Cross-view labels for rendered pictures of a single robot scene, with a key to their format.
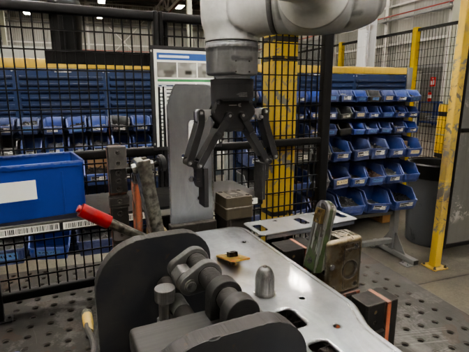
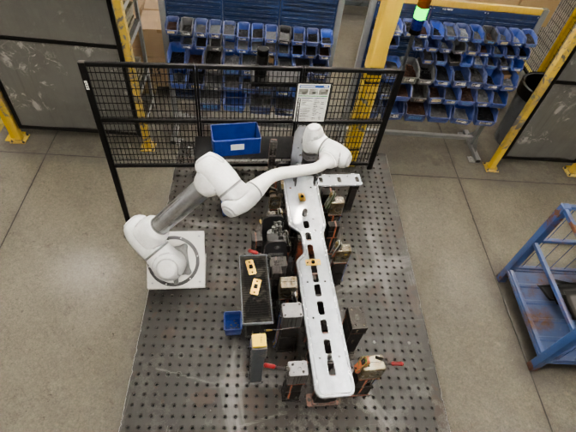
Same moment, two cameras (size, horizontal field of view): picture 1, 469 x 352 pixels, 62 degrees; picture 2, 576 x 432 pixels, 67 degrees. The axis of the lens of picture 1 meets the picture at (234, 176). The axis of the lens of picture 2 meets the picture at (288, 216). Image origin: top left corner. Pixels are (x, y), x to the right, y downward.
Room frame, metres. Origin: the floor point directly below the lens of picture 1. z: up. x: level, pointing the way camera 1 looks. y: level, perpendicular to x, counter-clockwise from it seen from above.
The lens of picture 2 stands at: (-1.07, -0.30, 2.96)
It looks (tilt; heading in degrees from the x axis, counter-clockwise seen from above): 50 degrees down; 12
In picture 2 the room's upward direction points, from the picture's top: 9 degrees clockwise
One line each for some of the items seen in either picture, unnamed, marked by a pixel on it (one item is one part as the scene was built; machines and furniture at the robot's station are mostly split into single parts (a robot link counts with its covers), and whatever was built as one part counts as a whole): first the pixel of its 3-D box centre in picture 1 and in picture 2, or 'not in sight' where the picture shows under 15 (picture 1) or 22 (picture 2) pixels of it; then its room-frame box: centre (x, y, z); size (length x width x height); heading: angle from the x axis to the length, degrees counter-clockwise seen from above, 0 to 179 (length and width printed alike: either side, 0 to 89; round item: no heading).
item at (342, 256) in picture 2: not in sight; (338, 264); (0.40, -0.33, 0.87); 0.12 x 0.09 x 0.35; 115
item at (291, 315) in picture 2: not in sight; (287, 328); (-0.09, -0.18, 0.90); 0.13 x 0.10 x 0.41; 115
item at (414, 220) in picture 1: (433, 201); (529, 115); (3.37, -1.77, 0.36); 0.50 x 0.50 x 0.73
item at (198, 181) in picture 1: (193, 172); not in sight; (0.67, 0.07, 1.18); 0.03 x 0.01 x 0.05; 115
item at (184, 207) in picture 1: (191, 155); (301, 147); (0.94, 0.11, 1.17); 0.12 x 0.01 x 0.34; 115
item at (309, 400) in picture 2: not in sight; (327, 390); (-0.29, -0.46, 0.84); 0.18 x 0.06 x 0.29; 115
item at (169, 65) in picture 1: (187, 98); (311, 102); (1.24, 0.15, 1.30); 0.23 x 0.02 x 0.31; 115
